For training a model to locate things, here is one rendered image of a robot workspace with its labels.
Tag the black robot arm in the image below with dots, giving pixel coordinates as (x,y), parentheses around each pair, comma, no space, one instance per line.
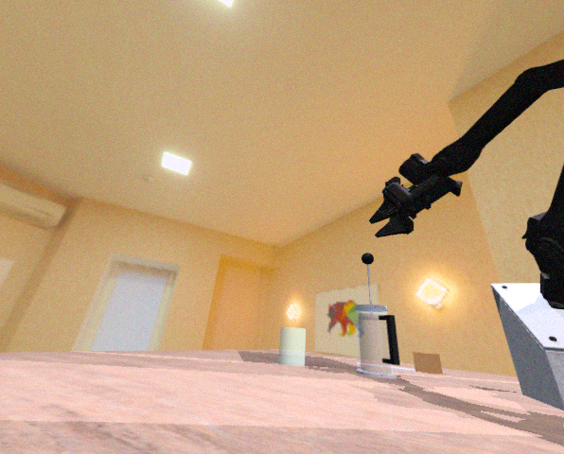
(545,232)

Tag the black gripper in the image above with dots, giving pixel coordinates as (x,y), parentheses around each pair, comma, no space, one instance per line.
(398,205)

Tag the silver french press with black handle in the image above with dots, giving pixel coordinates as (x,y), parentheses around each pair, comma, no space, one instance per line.
(377,337)

